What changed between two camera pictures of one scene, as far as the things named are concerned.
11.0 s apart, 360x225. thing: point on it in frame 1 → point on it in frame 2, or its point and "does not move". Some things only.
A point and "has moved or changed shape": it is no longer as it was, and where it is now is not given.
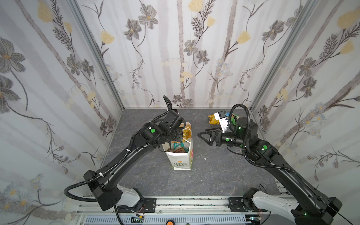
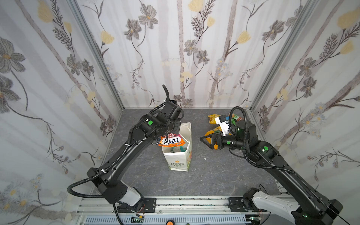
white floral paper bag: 180,161 does not move
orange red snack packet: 179,150 has moved or changed shape
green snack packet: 233,119 does not move
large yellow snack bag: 187,131 has moved or changed shape
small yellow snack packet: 212,119 does not move
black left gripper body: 178,134 → 165,133
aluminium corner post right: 308,7 does not move
